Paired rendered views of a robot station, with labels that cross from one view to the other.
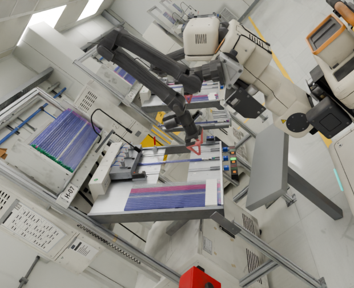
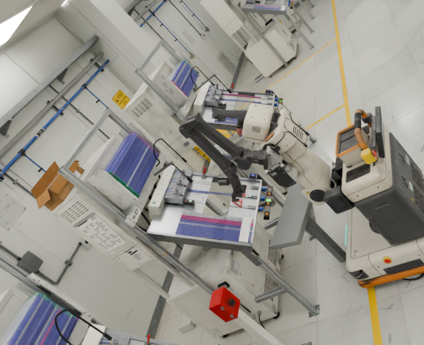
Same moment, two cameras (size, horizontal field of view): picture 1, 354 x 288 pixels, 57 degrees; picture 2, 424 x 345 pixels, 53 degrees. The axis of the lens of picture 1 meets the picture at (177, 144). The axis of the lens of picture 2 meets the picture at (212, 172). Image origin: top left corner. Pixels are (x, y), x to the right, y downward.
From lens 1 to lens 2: 1.17 m
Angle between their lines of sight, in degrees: 10
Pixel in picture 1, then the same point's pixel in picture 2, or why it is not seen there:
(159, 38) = (219, 9)
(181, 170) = not seen: hidden behind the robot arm
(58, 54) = (106, 22)
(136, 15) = not seen: outside the picture
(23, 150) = (104, 176)
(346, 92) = (349, 192)
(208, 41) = (260, 132)
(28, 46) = (74, 8)
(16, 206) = (91, 217)
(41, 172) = (114, 194)
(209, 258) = (234, 277)
